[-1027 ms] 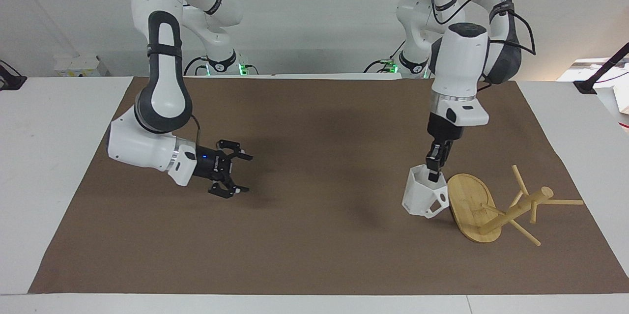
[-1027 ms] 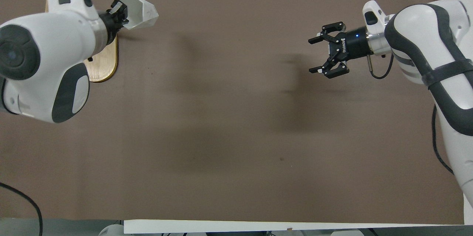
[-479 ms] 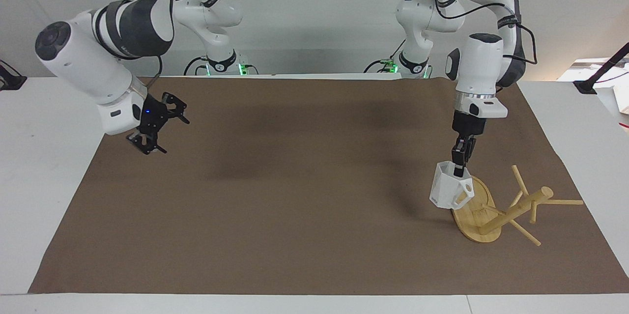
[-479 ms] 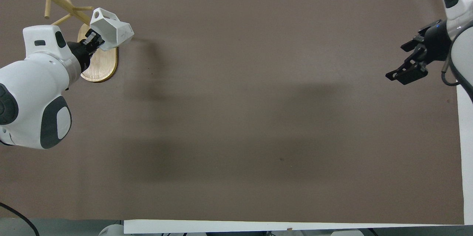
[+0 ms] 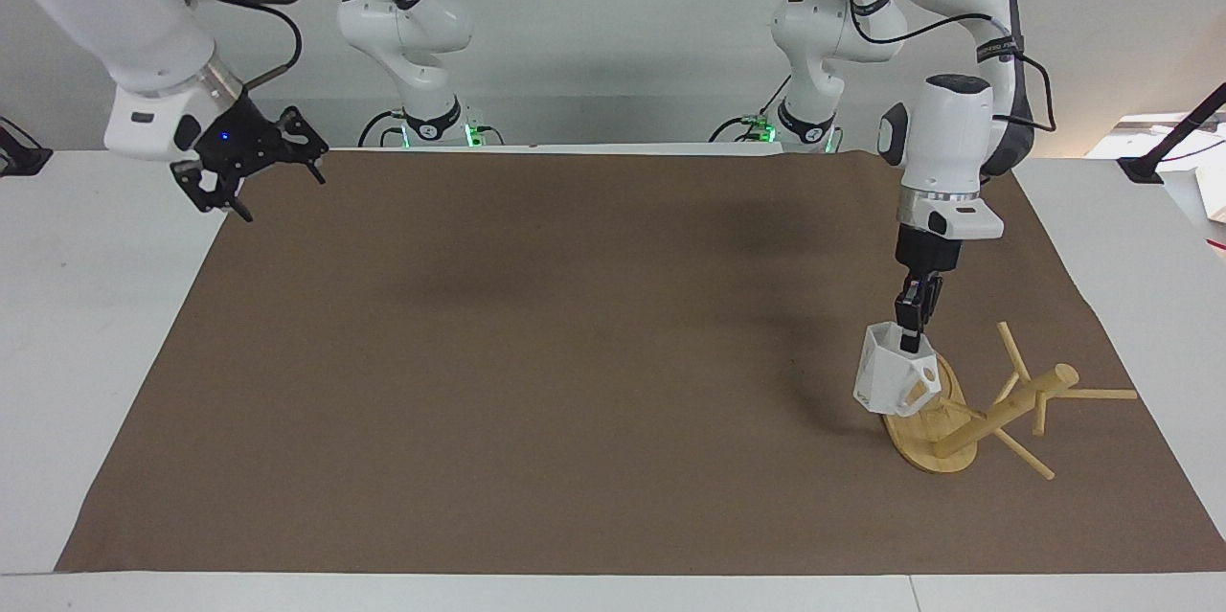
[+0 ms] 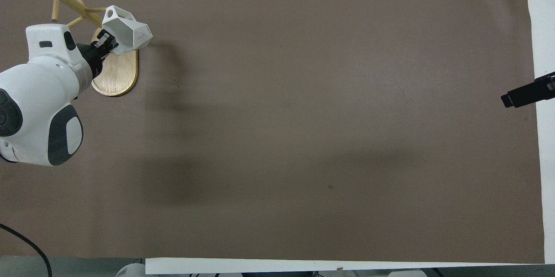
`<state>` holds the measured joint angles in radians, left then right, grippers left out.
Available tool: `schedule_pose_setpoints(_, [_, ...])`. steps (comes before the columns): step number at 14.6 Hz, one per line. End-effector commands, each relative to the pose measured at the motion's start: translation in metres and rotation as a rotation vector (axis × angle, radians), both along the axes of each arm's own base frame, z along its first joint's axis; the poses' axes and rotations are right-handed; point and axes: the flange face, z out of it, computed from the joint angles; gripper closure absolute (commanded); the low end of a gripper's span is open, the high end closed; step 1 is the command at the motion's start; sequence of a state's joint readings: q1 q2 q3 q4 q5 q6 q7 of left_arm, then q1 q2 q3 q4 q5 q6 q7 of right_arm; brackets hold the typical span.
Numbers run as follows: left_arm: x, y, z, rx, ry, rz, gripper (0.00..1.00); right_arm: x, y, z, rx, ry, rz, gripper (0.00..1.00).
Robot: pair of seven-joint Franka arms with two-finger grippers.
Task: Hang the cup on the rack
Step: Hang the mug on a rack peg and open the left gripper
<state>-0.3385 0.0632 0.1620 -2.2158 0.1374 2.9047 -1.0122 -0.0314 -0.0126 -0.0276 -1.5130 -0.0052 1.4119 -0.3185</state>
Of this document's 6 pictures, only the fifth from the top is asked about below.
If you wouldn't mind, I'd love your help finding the black cable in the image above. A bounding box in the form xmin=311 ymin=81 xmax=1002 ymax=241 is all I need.
xmin=357 ymin=108 xmax=410 ymax=149
xmin=708 ymin=74 xmax=794 ymax=145
xmin=847 ymin=0 xmax=1058 ymax=136
xmin=139 ymin=0 xmax=306 ymax=92

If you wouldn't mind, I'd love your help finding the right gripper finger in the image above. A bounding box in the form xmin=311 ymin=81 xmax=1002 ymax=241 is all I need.
xmin=272 ymin=106 xmax=330 ymax=186
xmin=170 ymin=159 xmax=256 ymax=224

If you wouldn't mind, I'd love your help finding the white faceted cup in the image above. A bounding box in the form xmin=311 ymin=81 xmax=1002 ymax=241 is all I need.
xmin=853 ymin=322 xmax=942 ymax=418

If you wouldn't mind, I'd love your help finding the black stand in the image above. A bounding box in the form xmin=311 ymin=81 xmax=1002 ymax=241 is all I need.
xmin=1118 ymin=82 xmax=1226 ymax=185
xmin=0 ymin=117 xmax=55 ymax=178

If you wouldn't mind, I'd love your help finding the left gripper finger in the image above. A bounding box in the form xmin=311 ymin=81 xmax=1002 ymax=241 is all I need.
xmin=919 ymin=275 xmax=946 ymax=339
xmin=894 ymin=271 xmax=926 ymax=355

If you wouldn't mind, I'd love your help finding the wooden cup rack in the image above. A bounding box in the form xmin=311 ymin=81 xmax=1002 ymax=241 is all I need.
xmin=882 ymin=320 xmax=1140 ymax=482

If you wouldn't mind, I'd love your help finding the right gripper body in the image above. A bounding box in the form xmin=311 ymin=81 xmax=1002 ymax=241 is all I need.
xmin=190 ymin=93 xmax=290 ymax=184

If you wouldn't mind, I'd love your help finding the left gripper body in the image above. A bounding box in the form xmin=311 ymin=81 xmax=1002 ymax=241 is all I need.
xmin=895 ymin=223 xmax=963 ymax=282

